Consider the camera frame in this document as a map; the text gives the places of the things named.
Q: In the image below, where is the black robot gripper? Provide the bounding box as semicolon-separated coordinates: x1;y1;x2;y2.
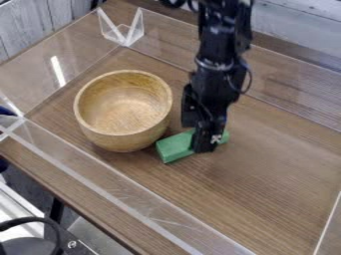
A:
180;59;247;153

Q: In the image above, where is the green rectangular block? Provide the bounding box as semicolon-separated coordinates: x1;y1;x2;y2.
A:
155;128;231;164

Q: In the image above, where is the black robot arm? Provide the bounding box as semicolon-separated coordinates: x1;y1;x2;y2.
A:
159;0;254;153

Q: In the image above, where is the light brown wooden bowl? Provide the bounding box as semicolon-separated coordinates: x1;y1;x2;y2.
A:
73;70;172;152

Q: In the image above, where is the black table leg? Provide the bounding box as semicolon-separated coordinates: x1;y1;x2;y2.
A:
49;198;64;223

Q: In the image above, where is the clear acrylic corner bracket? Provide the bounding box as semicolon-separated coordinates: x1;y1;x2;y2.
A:
96;8;144;47

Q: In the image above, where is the clear acrylic tray wall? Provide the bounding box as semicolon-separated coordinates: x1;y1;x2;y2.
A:
0;98;255;255

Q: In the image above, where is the grey metal base plate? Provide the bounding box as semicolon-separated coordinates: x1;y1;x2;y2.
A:
41;221;100;255

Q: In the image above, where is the black curved cable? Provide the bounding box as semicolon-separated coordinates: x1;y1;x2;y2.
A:
0;216;63;255

